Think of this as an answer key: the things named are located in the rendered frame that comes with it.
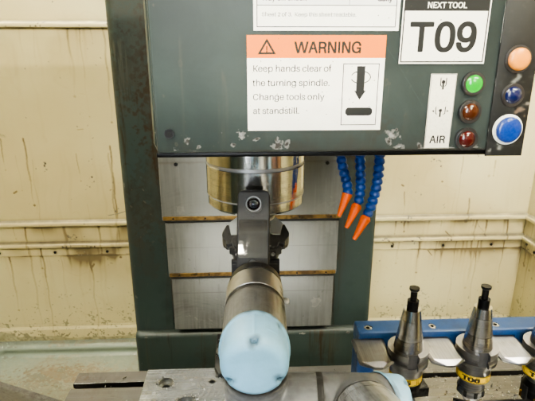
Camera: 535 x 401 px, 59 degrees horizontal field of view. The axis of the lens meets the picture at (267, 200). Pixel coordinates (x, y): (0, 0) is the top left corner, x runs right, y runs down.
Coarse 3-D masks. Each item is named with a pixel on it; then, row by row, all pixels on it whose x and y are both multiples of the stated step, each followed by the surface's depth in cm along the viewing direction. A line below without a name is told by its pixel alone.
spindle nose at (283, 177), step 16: (208, 160) 73; (224, 160) 70; (240, 160) 69; (256, 160) 69; (272, 160) 69; (288, 160) 71; (208, 176) 75; (224, 176) 71; (240, 176) 70; (256, 176) 69; (272, 176) 70; (288, 176) 71; (208, 192) 76; (224, 192) 72; (272, 192) 71; (288, 192) 72; (224, 208) 73; (272, 208) 72; (288, 208) 73
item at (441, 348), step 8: (432, 344) 76; (440, 344) 76; (448, 344) 76; (432, 352) 74; (440, 352) 74; (448, 352) 74; (456, 352) 74; (432, 360) 72; (440, 360) 72; (448, 360) 72; (456, 360) 72; (464, 360) 72
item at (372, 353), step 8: (352, 344) 76; (360, 344) 76; (368, 344) 76; (376, 344) 76; (384, 344) 76; (360, 352) 74; (368, 352) 74; (376, 352) 74; (384, 352) 74; (360, 360) 72; (368, 360) 72; (376, 360) 72; (384, 360) 72; (392, 360) 72; (376, 368) 71; (384, 368) 71
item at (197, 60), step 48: (144, 0) 51; (192, 0) 50; (240, 0) 51; (192, 48) 52; (240, 48) 52; (192, 96) 53; (240, 96) 54; (384, 96) 54; (480, 96) 55; (192, 144) 55; (240, 144) 55; (288, 144) 56; (336, 144) 56; (384, 144) 56; (480, 144) 57
